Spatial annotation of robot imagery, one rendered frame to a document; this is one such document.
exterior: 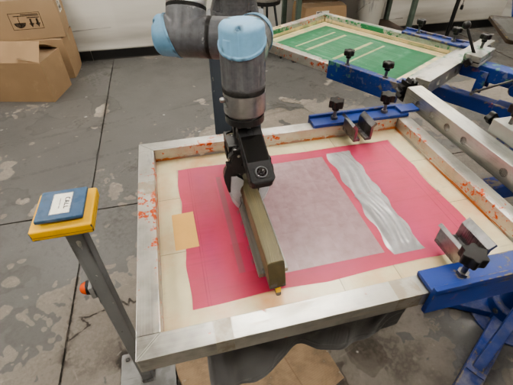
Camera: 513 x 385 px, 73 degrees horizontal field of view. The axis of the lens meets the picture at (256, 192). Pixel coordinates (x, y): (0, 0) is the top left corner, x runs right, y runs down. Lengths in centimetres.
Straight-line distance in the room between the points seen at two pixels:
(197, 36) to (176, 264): 43
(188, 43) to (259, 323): 50
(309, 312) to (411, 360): 119
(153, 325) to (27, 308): 148
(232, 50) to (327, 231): 42
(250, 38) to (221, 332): 45
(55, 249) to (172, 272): 159
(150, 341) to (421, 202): 65
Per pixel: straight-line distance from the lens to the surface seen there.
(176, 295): 67
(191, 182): 89
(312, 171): 92
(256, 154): 62
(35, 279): 215
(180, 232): 77
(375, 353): 173
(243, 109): 60
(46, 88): 380
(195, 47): 69
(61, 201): 91
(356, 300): 63
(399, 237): 79
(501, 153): 100
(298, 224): 77
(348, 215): 81
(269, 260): 58
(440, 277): 70
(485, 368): 179
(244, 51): 57
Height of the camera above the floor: 151
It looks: 41 degrees down
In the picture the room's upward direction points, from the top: straight up
